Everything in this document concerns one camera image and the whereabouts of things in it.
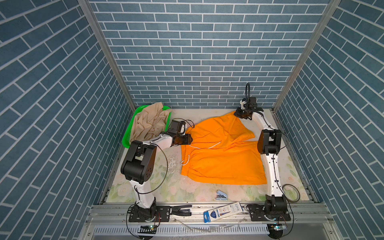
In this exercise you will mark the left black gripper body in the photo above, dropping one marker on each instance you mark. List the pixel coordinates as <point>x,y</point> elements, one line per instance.
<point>182,139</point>

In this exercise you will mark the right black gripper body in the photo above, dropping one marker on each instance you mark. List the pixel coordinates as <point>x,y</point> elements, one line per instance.
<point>241,113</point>

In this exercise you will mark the orange shorts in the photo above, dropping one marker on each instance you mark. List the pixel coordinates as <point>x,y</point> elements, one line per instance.
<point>222,152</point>

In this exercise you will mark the green plastic basket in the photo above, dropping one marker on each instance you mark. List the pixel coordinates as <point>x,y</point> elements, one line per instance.
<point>127,135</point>

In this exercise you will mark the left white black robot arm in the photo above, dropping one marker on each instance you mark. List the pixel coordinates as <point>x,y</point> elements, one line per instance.
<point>139,162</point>

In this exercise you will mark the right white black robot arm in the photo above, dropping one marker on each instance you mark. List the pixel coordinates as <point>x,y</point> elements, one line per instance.
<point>269,147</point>

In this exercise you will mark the beige shorts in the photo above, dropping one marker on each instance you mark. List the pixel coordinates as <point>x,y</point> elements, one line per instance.
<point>150,123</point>

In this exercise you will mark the black pliers tool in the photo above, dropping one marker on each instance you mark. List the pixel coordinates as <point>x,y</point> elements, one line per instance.
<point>182,210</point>

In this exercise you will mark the blue white flat box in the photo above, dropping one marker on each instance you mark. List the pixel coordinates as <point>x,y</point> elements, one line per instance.
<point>222,212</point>

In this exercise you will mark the left circuit board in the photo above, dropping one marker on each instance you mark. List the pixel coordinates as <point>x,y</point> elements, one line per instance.
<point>147,230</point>

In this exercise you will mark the circuit board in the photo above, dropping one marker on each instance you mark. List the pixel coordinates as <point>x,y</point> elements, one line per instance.
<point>147,230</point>
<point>276,227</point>

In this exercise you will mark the right circuit board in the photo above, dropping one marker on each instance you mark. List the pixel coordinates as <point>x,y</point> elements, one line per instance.
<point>276,227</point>

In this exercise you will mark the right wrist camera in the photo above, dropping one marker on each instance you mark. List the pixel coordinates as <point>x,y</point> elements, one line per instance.
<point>243,103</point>

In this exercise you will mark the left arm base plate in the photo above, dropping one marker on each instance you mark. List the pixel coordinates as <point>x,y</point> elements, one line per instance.
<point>140,215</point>

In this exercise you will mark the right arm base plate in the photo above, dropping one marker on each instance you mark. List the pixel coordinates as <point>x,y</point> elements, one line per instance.
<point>260,213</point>

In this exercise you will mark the aluminium front rail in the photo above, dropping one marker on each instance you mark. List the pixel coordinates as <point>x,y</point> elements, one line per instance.
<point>304,220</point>

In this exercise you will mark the white vented cable duct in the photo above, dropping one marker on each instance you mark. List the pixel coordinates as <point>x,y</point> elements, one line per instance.
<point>172,230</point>

